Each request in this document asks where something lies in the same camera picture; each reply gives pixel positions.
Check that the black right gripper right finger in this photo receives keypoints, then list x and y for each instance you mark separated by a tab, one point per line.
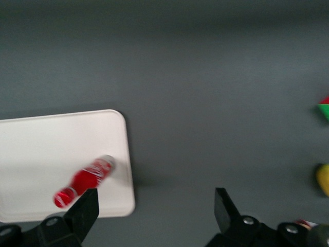
231	221

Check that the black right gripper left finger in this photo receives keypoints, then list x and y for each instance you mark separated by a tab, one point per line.
77	221

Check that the red coke bottle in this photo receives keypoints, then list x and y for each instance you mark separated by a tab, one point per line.
87	177

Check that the pale pink plastic tray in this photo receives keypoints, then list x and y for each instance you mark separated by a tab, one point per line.
51	144

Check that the red Walkers cookie box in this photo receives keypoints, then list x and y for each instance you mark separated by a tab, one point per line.
304	224

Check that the yellow lemon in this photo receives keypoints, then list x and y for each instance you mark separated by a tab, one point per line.
324	180

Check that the colourful puzzle cube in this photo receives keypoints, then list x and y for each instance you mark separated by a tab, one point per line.
324	110

